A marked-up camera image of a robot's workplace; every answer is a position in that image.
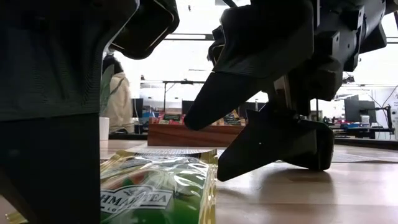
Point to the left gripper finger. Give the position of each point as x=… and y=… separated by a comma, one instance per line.
x=149, y=31
x=46, y=93

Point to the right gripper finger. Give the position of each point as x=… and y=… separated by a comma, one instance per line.
x=273, y=143
x=248, y=62

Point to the orange mango tea packet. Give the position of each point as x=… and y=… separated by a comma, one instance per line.
x=233, y=119

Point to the green lemon lime tea packet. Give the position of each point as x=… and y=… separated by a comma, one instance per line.
x=155, y=186

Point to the black monitor on arm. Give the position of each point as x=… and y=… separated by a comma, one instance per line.
x=354, y=110

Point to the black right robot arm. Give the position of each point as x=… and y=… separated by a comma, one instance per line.
x=392, y=4

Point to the long ceiling light strip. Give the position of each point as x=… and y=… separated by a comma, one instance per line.
x=392, y=40
x=186, y=36

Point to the small black ceiling spotlights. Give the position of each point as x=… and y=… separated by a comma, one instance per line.
x=348, y=80

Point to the white round plant pot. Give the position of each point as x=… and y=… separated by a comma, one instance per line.
x=104, y=129

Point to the person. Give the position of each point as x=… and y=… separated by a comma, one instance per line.
x=119, y=102

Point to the black computer monitor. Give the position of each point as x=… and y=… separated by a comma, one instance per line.
x=138, y=108

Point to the blue box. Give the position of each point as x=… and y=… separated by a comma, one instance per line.
x=349, y=125

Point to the white bucket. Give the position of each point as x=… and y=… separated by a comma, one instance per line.
x=365, y=120

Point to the wooden three-compartment box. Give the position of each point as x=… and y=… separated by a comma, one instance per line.
x=174, y=137

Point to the grey woven placemat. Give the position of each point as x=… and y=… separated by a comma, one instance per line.
x=174, y=151

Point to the black background desk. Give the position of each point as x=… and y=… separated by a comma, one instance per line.
x=373, y=130

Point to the black metal rig frame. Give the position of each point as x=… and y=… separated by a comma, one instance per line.
x=164, y=93

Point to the black aluminium table frame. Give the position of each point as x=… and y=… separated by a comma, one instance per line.
x=367, y=143

